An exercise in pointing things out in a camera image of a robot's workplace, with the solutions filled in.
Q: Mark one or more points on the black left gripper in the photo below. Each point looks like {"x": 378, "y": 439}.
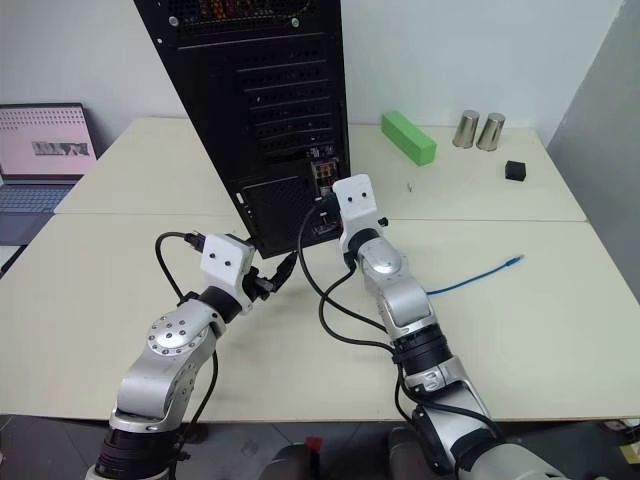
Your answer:
{"x": 259, "y": 286}

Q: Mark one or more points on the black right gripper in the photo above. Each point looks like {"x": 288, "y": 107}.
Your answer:
{"x": 331, "y": 206}

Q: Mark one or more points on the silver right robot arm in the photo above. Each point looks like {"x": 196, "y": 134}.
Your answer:
{"x": 400, "y": 295}

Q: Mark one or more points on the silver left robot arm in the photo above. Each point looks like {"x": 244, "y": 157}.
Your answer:
{"x": 165, "y": 360}

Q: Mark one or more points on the black computer tower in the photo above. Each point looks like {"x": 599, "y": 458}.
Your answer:
{"x": 280, "y": 100}

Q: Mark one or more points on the green rectangular block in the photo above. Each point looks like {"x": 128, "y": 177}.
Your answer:
{"x": 407, "y": 137}

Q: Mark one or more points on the silver metal cup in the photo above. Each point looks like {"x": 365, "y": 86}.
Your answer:
{"x": 467, "y": 129}
{"x": 491, "y": 132}

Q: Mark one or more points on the small red part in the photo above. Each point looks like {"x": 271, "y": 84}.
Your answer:
{"x": 313, "y": 444}

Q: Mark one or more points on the small black cube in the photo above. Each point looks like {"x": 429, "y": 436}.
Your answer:
{"x": 515, "y": 171}

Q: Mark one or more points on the dark rounded robot body shape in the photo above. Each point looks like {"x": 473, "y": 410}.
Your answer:
{"x": 290, "y": 465}

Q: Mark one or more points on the open grey laptop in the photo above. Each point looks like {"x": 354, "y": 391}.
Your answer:
{"x": 42, "y": 150}

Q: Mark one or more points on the yellow clutter under table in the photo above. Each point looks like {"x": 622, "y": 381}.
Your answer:
{"x": 622, "y": 435}

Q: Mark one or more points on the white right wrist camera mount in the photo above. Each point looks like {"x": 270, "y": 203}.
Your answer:
{"x": 356, "y": 200}

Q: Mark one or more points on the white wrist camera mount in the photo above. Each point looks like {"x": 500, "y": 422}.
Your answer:
{"x": 226, "y": 260}
{"x": 356, "y": 200}

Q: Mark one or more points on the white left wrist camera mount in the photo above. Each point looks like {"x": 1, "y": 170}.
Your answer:
{"x": 226, "y": 260}

